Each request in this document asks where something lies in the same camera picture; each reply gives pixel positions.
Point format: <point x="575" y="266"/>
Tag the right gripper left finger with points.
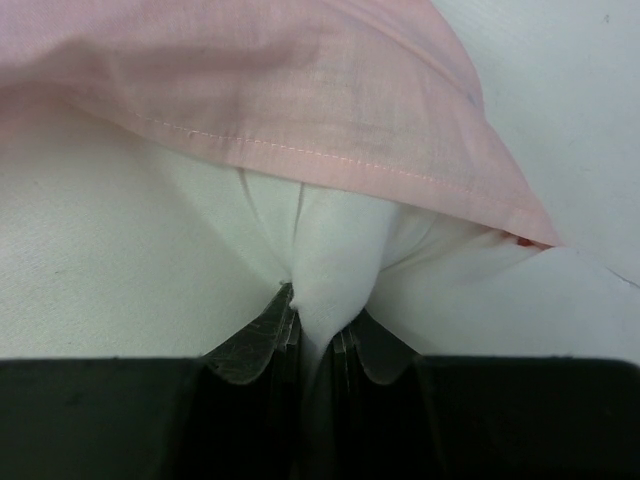
<point x="229" y="414"/>

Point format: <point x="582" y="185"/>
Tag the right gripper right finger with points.
<point x="401" y="415"/>

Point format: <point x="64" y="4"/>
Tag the white pillow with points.
<point x="111" y="244"/>

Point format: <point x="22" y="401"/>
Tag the blue pink printed pillowcase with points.
<point x="375" y="97"/>

